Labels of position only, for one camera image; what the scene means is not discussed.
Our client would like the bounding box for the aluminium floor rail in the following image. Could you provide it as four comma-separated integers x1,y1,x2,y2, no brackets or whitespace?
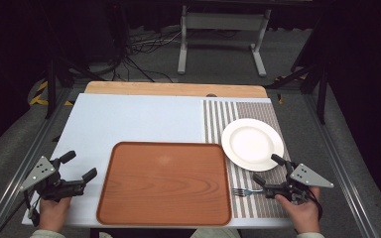
303,93,381,238
0,86,74,238

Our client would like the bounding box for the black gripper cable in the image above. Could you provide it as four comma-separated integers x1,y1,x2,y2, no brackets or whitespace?
307,186,324,222
0,189,42,238

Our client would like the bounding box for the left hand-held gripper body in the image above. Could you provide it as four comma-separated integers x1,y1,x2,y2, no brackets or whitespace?
19,155,87,203

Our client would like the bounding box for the silver fork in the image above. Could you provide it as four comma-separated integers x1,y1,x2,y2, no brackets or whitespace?
231,186,265,198

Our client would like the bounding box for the person's left hand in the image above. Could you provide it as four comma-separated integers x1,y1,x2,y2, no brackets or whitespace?
37,196,72,232

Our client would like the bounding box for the grey metal stand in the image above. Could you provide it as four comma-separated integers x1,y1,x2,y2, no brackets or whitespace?
177,4,273,78

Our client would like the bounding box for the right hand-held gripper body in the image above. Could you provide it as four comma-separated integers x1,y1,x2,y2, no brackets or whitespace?
263,161,335,203

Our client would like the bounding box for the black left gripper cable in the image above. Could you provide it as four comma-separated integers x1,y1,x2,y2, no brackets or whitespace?
0,189,42,238

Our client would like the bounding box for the black tripod stand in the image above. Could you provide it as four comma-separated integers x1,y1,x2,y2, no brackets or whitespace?
265,13,331,126
29,49,108,121

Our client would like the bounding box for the striped grey placemat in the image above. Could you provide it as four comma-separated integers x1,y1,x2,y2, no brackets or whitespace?
201,98,293,220

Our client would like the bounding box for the person's right hand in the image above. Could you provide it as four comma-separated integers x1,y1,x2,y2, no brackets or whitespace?
274,185,322,234

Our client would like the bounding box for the white table mat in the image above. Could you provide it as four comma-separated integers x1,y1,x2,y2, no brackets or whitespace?
21,92,295,230

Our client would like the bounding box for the yellow black floor tape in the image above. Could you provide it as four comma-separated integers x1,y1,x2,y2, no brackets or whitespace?
29,80,75,107

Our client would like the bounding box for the brown wooden tray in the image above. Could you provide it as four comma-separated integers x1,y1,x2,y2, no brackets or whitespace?
95,141,233,227

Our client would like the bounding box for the bundle of floor cables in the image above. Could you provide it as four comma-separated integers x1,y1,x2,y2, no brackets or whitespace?
88,24,184,84

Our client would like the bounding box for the light wooden table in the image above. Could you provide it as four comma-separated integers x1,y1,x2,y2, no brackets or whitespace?
83,80,269,99

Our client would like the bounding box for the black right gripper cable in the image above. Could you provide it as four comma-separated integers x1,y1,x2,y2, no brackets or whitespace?
307,186,324,222

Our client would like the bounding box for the white round plate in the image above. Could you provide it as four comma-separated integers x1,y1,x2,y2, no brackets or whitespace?
220,118,285,173

